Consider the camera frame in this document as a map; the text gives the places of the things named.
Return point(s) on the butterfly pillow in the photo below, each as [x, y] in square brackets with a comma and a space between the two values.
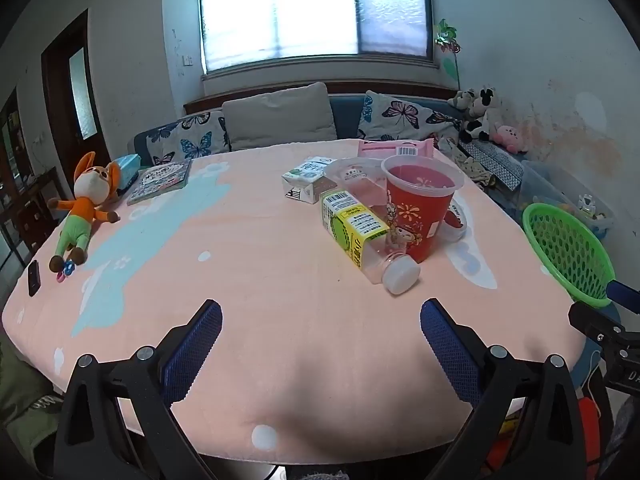
[386, 118]
[193, 136]

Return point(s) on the green plastic mesh basket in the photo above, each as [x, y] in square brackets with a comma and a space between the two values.
[570, 252]

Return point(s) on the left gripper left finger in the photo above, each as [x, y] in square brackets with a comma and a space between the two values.
[116, 420]

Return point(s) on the clear bottle yellow label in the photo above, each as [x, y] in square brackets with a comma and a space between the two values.
[368, 242]

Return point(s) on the colourful picture book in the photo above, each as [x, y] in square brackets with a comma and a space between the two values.
[158, 180]

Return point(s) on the white milk carton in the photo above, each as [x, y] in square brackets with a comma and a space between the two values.
[307, 181]

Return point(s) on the pink wet wipes pack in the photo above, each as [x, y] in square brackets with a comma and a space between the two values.
[389, 148]

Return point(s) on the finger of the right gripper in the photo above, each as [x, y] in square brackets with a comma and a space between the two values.
[623, 295]
[601, 329]

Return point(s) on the beige patterned clothes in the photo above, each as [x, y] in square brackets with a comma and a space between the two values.
[466, 163]

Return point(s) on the pink table blanket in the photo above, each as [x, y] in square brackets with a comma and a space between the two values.
[314, 363]

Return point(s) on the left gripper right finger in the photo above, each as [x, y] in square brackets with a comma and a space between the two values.
[549, 441]

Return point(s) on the dark wooden door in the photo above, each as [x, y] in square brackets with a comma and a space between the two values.
[70, 102]

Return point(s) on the pink round plush toy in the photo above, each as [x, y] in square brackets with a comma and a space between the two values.
[510, 139]

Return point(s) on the black phone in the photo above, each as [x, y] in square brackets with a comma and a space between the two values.
[33, 278]

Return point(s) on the pinwheel toy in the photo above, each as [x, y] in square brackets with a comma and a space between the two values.
[446, 37]

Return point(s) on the cow plush toy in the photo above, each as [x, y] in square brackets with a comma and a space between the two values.
[479, 109]

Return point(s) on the left butterfly pillow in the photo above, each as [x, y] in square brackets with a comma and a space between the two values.
[193, 136]

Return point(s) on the orange fox plush toy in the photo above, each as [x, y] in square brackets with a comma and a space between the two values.
[94, 186]

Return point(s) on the clear plastic toy bin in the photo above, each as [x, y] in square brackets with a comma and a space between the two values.
[552, 185]

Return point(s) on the blue white checked cloth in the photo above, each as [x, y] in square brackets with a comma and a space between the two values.
[505, 167]

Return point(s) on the window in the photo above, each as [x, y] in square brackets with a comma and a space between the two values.
[240, 32]

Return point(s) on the right butterfly pillow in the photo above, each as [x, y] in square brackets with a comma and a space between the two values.
[386, 118]

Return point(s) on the blue tissue box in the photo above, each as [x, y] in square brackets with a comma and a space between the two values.
[129, 166]

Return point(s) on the beige cushion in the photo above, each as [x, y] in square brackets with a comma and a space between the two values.
[296, 115]

